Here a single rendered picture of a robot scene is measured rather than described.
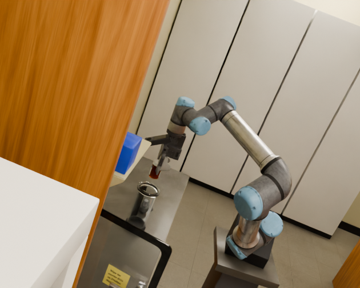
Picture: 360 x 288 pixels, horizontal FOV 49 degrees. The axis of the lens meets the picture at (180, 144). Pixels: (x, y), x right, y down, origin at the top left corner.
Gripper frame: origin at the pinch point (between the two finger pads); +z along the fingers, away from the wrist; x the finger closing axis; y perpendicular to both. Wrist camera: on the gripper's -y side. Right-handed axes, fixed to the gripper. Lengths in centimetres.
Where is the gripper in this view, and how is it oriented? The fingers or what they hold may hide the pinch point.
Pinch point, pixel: (156, 168)
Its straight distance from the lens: 179.7
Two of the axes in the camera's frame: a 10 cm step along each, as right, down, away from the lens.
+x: -0.6, -4.2, 9.1
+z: -3.3, 8.6, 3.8
